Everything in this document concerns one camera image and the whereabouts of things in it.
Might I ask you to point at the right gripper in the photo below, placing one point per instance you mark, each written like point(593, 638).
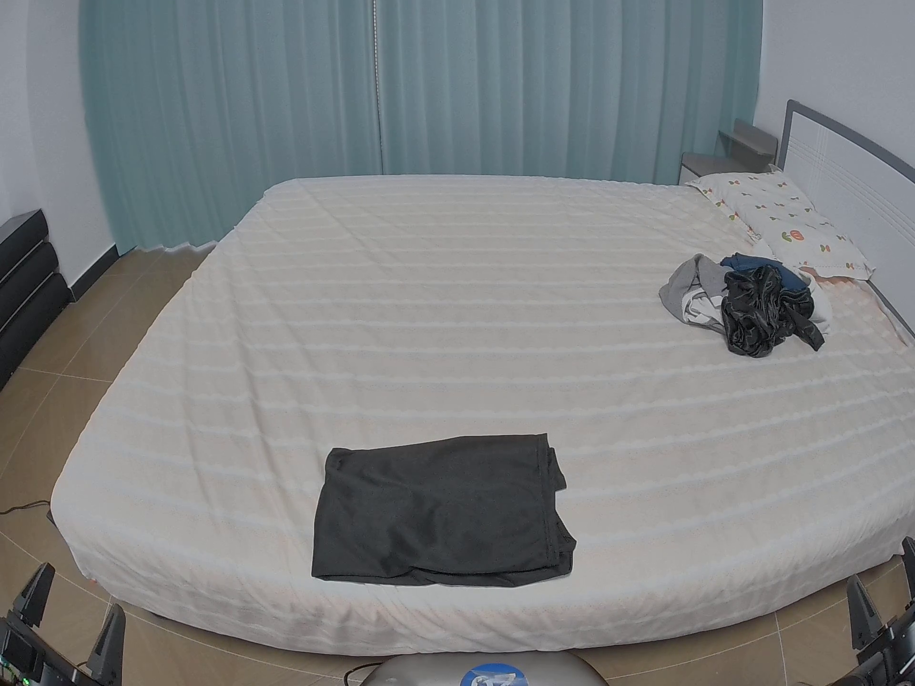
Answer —
point(893, 651)

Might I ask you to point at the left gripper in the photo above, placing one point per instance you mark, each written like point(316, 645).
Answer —
point(43, 658)

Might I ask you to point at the black T-shirt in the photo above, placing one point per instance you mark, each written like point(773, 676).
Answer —
point(436, 511)

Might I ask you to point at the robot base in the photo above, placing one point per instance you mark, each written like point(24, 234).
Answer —
point(479, 669)

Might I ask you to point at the pile of clothes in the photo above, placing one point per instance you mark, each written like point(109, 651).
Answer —
point(758, 304)

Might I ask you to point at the bed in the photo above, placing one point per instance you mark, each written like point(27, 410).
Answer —
point(464, 311)

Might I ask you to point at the dark chest of drawers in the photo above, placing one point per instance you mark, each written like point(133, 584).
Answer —
point(28, 290)

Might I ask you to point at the white printed pillow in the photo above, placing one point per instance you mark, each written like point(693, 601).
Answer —
point(786, 218)

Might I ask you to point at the grey bedside table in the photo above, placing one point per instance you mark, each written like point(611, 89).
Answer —
point(729, 154)

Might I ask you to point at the blue-green curtain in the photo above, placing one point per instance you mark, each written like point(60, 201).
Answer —
point(286, 83)

